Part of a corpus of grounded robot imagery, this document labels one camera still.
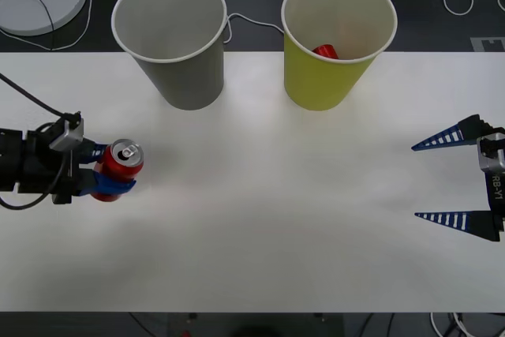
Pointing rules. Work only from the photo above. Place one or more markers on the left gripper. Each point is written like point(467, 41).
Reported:
point(37, 171)

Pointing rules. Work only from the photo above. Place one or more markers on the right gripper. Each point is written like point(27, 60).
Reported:
point(497, 191)

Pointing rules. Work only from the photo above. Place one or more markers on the red drink can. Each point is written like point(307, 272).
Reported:
point(120, 165)
point(326, 52)

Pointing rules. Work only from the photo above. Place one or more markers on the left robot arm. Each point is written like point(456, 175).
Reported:
point(12, 159)

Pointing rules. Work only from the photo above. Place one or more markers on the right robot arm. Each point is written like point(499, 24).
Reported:
point(491, 151)

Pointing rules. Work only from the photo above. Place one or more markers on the grey floor marker plate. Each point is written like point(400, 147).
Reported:
point(487, 43)

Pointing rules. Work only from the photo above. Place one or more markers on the grey plastic bin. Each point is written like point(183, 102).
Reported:
point(177, 37)

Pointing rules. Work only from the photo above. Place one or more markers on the yellow-green plastic bin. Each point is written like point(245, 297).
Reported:
point(319, 80)

